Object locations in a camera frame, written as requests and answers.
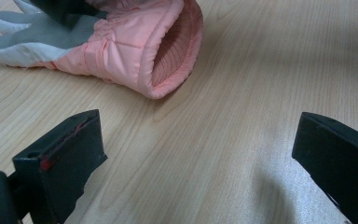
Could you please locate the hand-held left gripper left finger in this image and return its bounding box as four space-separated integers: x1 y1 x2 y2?
11 108 109 224

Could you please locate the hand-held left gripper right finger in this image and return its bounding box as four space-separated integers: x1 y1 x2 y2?
291 111 358 224

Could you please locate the pink ski glove grey palm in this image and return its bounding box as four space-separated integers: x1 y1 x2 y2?
0 0 204 101

